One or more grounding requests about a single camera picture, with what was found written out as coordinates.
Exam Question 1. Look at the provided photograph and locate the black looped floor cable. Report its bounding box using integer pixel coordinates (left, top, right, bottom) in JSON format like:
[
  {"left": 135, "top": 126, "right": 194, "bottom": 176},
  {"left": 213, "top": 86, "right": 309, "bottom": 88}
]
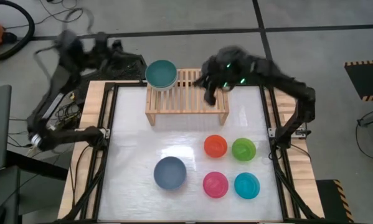
[{"left": 355, "top": 108, "right": 373, "bottom": 162}]

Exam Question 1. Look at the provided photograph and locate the black vacuum hose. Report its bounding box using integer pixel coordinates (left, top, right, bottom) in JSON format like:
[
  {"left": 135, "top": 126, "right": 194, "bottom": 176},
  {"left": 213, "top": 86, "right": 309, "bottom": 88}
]
[{"left": 0, "top": 0, "right": 36, "bottom": 63}]

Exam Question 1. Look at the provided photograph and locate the small green plastic bowl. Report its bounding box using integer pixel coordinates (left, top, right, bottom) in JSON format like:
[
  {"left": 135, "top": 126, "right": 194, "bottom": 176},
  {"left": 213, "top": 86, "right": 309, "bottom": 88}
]
[{"left": 231, "top": 138, "right": 257, "bottom": 162}]

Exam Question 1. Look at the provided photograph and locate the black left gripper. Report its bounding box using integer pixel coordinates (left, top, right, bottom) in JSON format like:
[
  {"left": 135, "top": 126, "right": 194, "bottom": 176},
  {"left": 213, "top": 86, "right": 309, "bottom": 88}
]
[{"left": 110, "top": 40, "right": 145, "bottom": 74}]

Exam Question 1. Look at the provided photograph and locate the black metal table frame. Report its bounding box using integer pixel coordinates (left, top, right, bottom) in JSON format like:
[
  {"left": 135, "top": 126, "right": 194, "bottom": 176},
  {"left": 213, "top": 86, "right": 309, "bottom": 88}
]
[{"left": 61, "top": 80, "right": 324, "bottom": 224}]

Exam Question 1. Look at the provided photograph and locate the small cyan plastic bowl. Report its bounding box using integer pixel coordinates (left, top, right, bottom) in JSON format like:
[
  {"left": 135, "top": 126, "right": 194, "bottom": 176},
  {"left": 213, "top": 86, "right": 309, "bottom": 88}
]
[{"left": 234, "top": 172, "right": 261, "bottom": 200}]

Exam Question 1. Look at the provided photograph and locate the thin black floor cable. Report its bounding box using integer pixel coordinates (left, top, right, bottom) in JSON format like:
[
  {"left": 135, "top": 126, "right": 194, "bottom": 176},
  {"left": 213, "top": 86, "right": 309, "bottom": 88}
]
[{"left": 5, "top": 0, "right": 84, "bottom": 30}]

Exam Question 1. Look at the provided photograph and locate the large teal bowl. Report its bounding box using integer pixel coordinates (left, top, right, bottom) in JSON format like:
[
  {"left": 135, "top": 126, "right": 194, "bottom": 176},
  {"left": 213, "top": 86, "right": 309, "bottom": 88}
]
[{"left": 144, "top": 59, "right": 178, "bottom": 88}]

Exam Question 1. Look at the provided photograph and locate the black mat with striped edge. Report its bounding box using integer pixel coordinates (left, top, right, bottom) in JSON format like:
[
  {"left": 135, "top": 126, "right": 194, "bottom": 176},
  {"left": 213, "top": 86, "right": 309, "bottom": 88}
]
[
  {"left": 316, "top": 179, "right": 355, "bottom": 224},
  {"left": 344, "top": 59, "right": 373, "bottom": 102}
]

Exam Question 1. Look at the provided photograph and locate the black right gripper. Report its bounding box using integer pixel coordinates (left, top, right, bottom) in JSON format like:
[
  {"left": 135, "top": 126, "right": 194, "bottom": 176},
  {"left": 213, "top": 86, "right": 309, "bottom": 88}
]
[{"left": 192, "top": 55, "right": 234, "bottom": 106}]

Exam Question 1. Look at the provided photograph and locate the small orange plastic bowl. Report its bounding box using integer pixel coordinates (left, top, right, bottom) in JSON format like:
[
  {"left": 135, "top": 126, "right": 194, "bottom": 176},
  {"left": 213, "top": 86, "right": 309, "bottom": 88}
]
[{"left": 203, "top": 134, "right": 229, "bottom": 159}]

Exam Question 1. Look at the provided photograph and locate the grey floor device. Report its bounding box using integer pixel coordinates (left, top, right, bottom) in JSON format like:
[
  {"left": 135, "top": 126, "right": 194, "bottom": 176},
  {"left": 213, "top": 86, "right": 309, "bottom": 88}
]
[{"left": 356, "top": 109, "right": 373, "bottom": 128}]

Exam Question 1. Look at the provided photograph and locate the large blue-grey bowl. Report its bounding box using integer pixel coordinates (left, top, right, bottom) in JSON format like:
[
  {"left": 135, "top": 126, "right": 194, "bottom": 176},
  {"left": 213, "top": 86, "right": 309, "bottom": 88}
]
[{"left": 153, "top": 156, "right": 187, "bottom": 191}]

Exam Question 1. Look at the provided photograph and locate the small pink plastic bowl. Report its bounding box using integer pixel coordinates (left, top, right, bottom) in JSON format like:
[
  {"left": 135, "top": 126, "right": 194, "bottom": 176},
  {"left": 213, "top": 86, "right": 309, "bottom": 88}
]
[{"left": 202, "top": 171, "right": 230, "bottom": 199}]

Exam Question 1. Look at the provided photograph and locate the wooden slatted shelf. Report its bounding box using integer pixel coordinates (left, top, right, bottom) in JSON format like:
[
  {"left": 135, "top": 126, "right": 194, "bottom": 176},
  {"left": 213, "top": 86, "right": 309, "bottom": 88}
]
[{"left": 144, "top": 68, "right": 230, "bottom": 127}]

